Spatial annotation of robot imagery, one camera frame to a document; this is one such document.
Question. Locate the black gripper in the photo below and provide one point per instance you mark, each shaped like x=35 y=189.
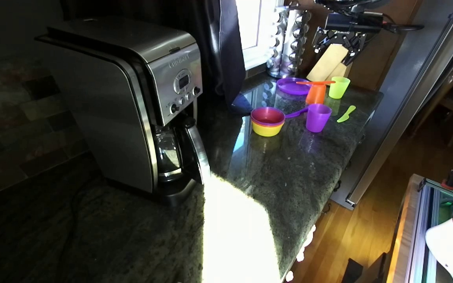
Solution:
x=349 y=23

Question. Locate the orange plastic cup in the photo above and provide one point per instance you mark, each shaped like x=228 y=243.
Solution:
x=316 y=95

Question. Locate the silver drip coffee maker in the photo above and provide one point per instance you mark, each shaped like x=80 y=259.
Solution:
x=117 y=89

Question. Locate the yellow plastic bowl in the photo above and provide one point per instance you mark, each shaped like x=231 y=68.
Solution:
x=266 y=131

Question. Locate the green plastic cup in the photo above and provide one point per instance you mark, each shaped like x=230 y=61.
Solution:
x=338 y=89

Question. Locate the glass coffee carafe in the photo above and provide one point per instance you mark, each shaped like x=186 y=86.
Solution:
x=170 y=155

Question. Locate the orange plastic knife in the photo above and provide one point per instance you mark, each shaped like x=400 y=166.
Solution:
x=310 y=83

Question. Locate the pink plastic bowl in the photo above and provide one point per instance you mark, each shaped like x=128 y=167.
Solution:
x=268 y=116

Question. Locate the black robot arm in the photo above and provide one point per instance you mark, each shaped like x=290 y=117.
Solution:
x=373 y=7

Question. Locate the purple plastic cup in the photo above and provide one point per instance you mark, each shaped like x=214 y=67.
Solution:
x=318 y=120

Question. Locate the blue cone shaped object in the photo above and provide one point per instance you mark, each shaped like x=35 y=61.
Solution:
x=242 y=105

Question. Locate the green plastic knife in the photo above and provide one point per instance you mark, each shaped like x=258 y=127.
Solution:
x=346 y=114

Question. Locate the white framed window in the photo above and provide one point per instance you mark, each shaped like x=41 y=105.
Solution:
x=258 y=29

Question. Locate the black floor object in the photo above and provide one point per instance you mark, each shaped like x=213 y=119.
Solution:
x=365 y=268

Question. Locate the purple plastic plate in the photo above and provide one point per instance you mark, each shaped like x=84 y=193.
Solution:
x=291 y=87

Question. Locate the metal framed box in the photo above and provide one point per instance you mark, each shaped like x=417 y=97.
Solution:
x=420 y=230

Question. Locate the stainless steel refrigerator panel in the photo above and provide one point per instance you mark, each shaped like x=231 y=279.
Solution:
x=393 y=100

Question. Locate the clear glass jar rack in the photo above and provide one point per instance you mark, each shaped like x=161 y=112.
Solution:
x=286 y=45

